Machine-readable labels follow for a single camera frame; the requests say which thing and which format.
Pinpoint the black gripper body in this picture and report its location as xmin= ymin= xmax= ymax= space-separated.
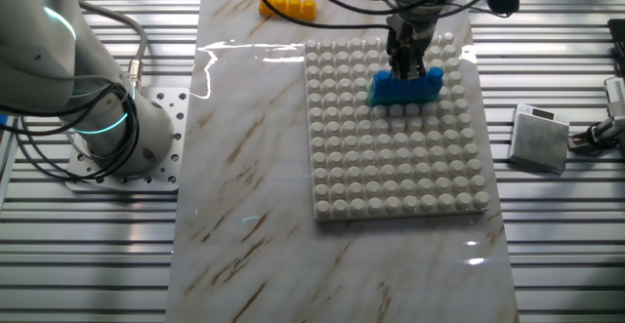
xmin=385 ymin=14 xmax=439 ymax=64

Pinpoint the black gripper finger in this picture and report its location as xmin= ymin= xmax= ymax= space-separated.
xmin=408 ymin=58 xmax=427 ymax=81
xmin=390 ymin=55 xmax=409 ymax=81

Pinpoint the blue four-stud block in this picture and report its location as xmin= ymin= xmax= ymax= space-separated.
xmin=369 ymin=66 xmax=445 ymax=102

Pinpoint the teal four-stud block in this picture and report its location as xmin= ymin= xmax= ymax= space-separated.
xmin=368 ymin=94 xmax=439 ymax=109

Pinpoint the white studded baseplate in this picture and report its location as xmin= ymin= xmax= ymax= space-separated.
xmin=303 ymin=37 xmax=491 ymax=222

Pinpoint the orange four-stud block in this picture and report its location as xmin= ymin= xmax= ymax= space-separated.
xmin=258 ymin=0 xmax=318 ymax=23

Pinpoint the silver digital scale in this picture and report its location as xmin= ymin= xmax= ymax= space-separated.
xmin=507 ymin=102 xmax=571 ymax=176

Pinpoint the marble pattern board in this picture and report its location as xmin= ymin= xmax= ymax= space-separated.
xmin=164 ymin=0 xmax=521 ymax=323

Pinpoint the black device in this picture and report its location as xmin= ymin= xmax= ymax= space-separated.
xmin=606 ymin=18 xmax=625 ymax=75

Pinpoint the metal camera mount clamp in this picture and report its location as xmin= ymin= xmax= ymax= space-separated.
xmin=568 ymin=116 xmax=625 ymax=157

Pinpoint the small silver camera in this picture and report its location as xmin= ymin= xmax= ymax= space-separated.
xmin=604 ymin=76 xmax=625 ymax=119

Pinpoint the perforated robot base plate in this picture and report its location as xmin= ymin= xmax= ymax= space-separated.
xmin=65 ymin=87 xmax=190 ymax=193

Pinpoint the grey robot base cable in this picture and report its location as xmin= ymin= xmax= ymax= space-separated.
xmin=75 ymin=0 xmax=149 ymax=93

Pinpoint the black cable bundle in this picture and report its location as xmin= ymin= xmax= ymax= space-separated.
xmin=0 ymin=76 xmax=142 ymax=182

